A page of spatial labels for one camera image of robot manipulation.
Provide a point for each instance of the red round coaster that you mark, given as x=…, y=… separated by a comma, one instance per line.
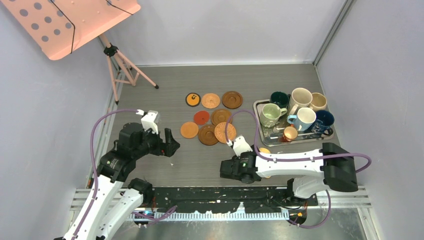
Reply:
x=201, y=117

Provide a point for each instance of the dark wooden coaster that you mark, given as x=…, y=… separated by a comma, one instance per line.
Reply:
x=206, y=135
x=232, y=99

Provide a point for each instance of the navy blue mug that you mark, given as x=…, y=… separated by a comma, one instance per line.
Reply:
x=323, y=122

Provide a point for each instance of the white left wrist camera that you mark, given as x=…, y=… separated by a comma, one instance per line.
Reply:
x=149, y=120

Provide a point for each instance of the yellow cup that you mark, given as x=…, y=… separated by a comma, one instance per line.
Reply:
x=263, y=150

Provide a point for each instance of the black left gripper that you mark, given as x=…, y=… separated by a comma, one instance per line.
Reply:
x=167, y=148

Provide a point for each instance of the woven rattan coaster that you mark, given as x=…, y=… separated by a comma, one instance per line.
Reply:
x=210, y=100
x=224, y=132

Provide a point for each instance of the metal tray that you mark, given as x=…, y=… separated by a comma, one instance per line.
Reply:
x=274, y=136

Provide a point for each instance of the brown wooden coaster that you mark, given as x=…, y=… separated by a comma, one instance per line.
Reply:
x=220, y=116

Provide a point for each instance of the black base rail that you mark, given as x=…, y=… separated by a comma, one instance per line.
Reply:
x=221, y=200

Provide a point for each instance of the white light blue mug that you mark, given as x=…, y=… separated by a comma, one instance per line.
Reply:
x=304, y=118

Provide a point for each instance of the pink music stand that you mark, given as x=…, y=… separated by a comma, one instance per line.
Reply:
x=60, y=27

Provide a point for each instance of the light orange wooden coaster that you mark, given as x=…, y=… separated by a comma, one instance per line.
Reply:
x=189, y=130

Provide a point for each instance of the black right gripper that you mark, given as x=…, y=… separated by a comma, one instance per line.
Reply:
x=236, y=157

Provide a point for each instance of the orange black face coaster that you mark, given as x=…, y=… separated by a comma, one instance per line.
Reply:
x=193, y=99

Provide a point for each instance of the cream mug tall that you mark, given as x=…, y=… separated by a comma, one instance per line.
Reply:
x=299, y=98

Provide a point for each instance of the small brown cup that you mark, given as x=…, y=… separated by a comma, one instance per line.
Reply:
x=289, y=134

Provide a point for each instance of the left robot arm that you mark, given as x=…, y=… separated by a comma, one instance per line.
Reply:
x=97, y=220

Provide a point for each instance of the beige mug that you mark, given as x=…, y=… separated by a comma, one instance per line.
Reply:
x=319, y=102

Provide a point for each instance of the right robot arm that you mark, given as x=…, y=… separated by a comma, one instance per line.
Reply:
x=327, y=168

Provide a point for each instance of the light green mug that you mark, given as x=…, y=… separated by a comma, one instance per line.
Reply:
x=271, y=114

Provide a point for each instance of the dark green mug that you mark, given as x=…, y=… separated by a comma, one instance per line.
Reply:
x=280, y=99

